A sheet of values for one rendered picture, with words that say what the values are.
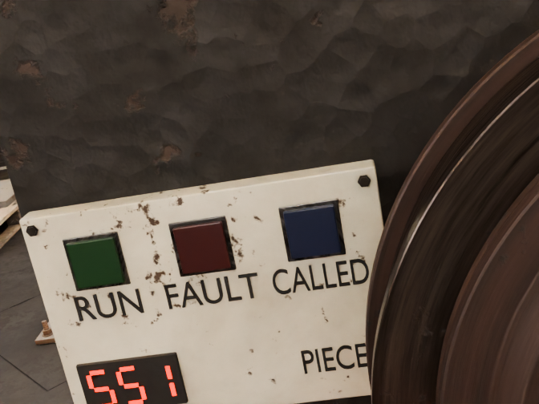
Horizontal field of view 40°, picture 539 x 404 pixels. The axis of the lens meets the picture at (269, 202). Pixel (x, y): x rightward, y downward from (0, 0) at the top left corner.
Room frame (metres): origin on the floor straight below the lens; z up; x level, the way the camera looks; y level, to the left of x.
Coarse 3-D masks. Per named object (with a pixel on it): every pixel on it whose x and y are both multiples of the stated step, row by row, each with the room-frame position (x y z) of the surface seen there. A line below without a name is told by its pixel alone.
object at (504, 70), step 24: (528, 48) 0.41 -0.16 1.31; (504, 72) 0.41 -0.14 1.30; (480, 96) 0.41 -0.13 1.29; (456, 120) 0.42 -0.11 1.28; (432, 144) 0.42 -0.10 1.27; (432, 168) 0.42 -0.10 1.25; (408, 192) 0.42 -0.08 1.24; (408, 216) 0.42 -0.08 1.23; (384, 240) 0.42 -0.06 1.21; (384, 264) 0.42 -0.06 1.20; (384, 288) 0.42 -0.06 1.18
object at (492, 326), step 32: (512, 224) 0.34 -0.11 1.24; (480, 256) 0.35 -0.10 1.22; (512, 256) 0.33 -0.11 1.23; (480, 288) 0.34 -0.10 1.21; (512, 288) 0.33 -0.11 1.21; (480, 320) 0.34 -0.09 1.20; (512, 320) 0.33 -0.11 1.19; (448, 352) 0.34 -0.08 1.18; (480, 352) 0.34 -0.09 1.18; (512, 352) 0.33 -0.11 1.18; (448, 384) 0.34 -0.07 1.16; (480, 384) 0.34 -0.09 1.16; (512, 384) 0.32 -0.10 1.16
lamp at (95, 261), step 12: (84, 240) 0.52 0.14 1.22; (96, 240) 0.51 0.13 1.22; (108, 240) 0.51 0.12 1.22; (72, 252) 0.51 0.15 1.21; (84, 252) 0.51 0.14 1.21; (96, 252) 0.51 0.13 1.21; (108, 252) 0.51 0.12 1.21; (72, 264) 0.51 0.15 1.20; (84, 264) 0.51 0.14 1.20; (96, 264) 0.51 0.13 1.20; (108, 264) 0.51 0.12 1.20; (120, 264) 0.51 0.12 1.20; (84, 276) 0.51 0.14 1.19; (96, 276) 0.51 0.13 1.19; (108, 276) 0.51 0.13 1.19; (120, 276) 0.51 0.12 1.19
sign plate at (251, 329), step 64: (192, 192) 0.51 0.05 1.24; (256, 192) 0.50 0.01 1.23; (320, 192) 0.50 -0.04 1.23; (64, 256) 0.52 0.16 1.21; (128, 256) 0.51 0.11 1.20; (256, 256) 0.50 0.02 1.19; (320, 256) 0.49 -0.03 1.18; (64, 320) 0.52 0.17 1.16; (128, 320) 0.52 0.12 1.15; (192, 320) 0.51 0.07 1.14; (256, 320) 0.50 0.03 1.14; (320, 320) 0.50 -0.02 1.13; (192, 384) 0.51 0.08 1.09; (256, 384) 0.50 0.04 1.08; (320, 384) 0.50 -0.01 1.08
